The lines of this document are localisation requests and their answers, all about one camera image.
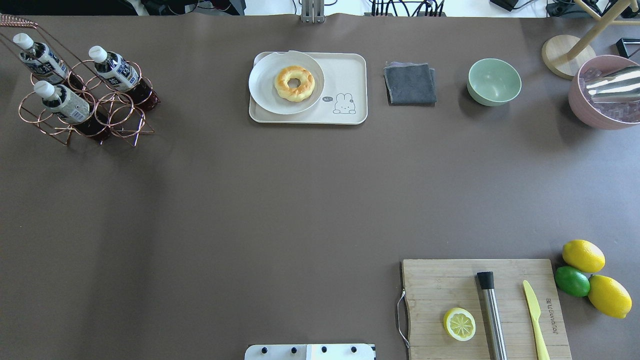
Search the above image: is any tea bottle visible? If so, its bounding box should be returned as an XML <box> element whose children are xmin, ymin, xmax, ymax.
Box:
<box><xmin>13</xmin><ymin>33</ymin><xmax>84</xmax><ymax>91</ymax></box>
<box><xmin>33</xmin><ymin>80</ymin><xmax>111</xmax><ymax>142</ymax></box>
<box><xmin>87</xmin><ymin>45</ymin><xmax>160</xmax><ymax>111</ymax></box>

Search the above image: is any beige rabbit tray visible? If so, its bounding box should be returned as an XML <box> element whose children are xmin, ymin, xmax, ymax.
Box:
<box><xmin>248</xmin><ymin>51</ymin><xmax>368</xmax><ymax>125</ymax></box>

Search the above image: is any glazed donut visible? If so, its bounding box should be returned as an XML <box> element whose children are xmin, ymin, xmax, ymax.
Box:
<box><xmin>273</xmin><ymin>65</ymin><xmax>316</xmax><ymax>103</ymax></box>

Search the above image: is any white plate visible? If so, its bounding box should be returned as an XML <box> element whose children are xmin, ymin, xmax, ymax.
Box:
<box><xmin>248</xmin><ymin>50</ymin><xmax>325</xmax><ymax>115</ymax></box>

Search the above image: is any grey folded cloth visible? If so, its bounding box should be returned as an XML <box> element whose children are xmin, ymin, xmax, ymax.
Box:
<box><xmin>383</xmin><ymin>61</ymin><xmax>438</xmax><ymax>106</ymax></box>

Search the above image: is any wooden cutting board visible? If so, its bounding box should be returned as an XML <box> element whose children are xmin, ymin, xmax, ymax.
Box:
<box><xmin>402</xmin><ymin>259</ymin><xmax>572</xmax><ymax>360</ymax></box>

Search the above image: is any green bowl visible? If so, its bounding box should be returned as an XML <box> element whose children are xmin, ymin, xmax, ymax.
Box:
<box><xmin>466</xmin><ymin>58</ymin><xmax>522</xmax><ymax>107</ymax></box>

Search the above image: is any half lemon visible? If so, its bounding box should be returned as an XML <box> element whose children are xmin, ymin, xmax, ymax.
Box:
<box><xmin>442</xmin><ymin>307</ymin><xmax>476</xmax><ymax>342</ymax></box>

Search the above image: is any steel muddler bar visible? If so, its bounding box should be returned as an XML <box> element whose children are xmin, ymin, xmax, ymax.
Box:
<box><xmin>477</xmin><ymin>271</ymin><xmax>508</xmax><ymax>360</ymax></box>

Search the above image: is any green lime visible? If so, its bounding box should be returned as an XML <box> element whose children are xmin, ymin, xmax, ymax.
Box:
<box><xmin>554</xmin><ymin>265</ymin><xmax>591</xmax><ymax>297</ymax></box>

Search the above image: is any upper yellow lemon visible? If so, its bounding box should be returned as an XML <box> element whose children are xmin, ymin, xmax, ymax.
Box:
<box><xmin>561</xmin><ymin>239</ymin><xmax>606</xmax><ymax>273</ymax></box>

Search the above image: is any yellow lemon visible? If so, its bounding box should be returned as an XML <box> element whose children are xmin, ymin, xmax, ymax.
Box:
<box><xmin>561</xmin><ymin>239</ymin><xmax>606</xmax><ymax>273</ymax></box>
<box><xmin>587</xmin><ymin>275</ymin><xmax>633</xmax><ymax>319</ymax></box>

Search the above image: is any wooden stand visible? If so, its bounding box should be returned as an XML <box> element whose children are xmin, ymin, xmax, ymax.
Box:
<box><xmin>541</xmin><ymin>0</ymin><xmax>639</xmax><ymax>80</ymax></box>

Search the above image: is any yellow plastic knife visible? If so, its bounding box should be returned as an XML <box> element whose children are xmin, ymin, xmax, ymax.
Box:
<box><xmin>522</xmin><ymin>280</ymin><xmax>551</xmax><ymax>360</ymax></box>

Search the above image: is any pink ice bowl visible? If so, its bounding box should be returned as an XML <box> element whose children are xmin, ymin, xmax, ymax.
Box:
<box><xmin>568</xmin><ymin>55</ymin><xmax>639</xmax><ymax>130</ymax></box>

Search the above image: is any lower yellow lemon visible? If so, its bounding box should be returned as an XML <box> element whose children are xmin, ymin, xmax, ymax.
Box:
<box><xmin>587</xmin><ymin>275</ymin><xmax>633</xmax><ymax>319</ymax></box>

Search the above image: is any metal scoop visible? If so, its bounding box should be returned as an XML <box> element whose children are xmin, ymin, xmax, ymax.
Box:
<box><xmin>585</xmin><ymin>65</ymin><xmax>640</xmax><ymax>104</ymax></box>

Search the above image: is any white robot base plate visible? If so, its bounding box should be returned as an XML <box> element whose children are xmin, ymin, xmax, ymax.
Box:
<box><xmin>244</xmin><ymin>342</ymin><xmax>377</xmax><ymax>360</ymax></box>

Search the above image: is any copper wire bottle rack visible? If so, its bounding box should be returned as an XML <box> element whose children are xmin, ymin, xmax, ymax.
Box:
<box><xmin>1</xmin><ymin>14</ymin><xmax>160</xmax><ymax>147</ymax></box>

